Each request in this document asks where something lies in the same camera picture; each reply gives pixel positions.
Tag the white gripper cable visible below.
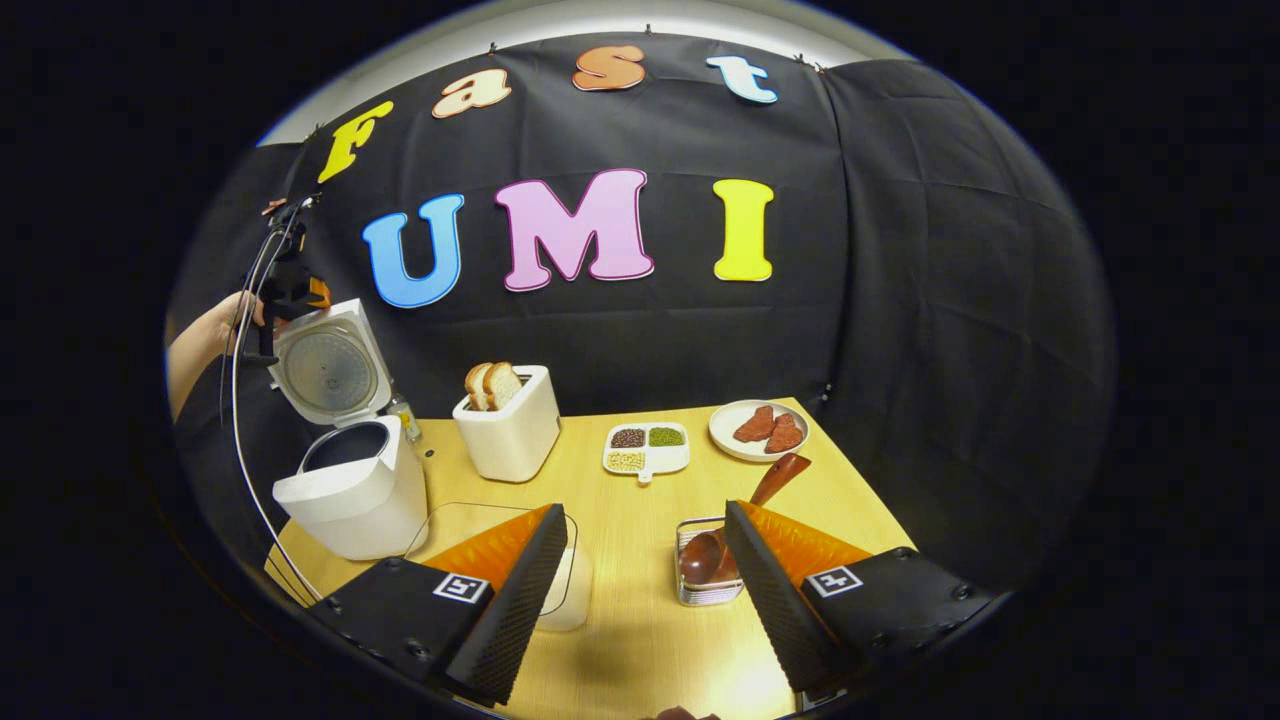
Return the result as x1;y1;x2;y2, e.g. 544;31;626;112
218;205;326;606

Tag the clear plastic container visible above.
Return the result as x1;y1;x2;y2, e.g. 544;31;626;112
405;502;593;633

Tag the black backdrop cloth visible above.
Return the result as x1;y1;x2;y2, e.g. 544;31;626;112
165;35;1116;591

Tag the white toaster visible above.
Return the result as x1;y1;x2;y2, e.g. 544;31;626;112
452;365;562;484

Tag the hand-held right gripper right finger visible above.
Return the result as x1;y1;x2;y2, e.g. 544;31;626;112
724;500;1001;694

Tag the metal wire chopstick holder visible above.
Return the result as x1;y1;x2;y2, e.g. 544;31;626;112
676;516;747;608

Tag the white divided dish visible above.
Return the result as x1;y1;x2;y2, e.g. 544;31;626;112
602;421;691;485

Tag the brown wooden spoon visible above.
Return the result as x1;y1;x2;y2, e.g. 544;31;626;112
680;453;812;587

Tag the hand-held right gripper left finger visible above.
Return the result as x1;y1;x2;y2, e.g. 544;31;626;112
305;503;569;706

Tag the white rice cooker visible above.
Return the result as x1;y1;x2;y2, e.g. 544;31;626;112
270;298;429;561

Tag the white round plate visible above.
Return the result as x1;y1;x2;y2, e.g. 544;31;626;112
708;399;810;463

